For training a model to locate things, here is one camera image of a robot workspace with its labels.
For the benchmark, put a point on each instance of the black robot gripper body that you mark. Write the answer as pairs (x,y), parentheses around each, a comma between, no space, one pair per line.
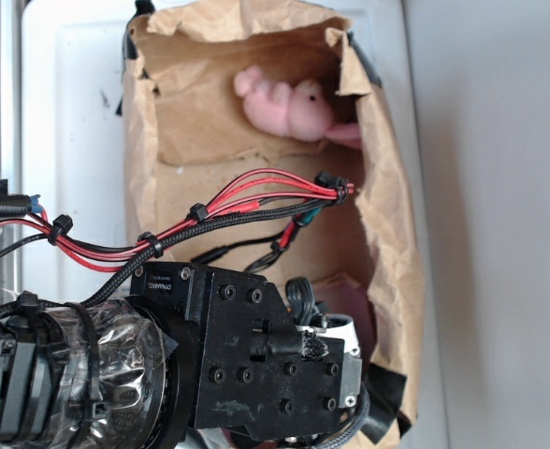
(239,362)

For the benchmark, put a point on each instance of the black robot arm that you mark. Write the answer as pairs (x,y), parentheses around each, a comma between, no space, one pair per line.
(79,376)

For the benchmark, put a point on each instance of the brown paper bag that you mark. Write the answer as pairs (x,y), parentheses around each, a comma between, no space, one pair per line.
(187,136)

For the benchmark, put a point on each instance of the pink plush bunny toy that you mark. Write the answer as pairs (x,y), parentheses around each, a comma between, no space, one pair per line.
(300,112)

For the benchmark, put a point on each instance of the white plastic tray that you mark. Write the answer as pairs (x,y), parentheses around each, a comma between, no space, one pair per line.
(73,154)

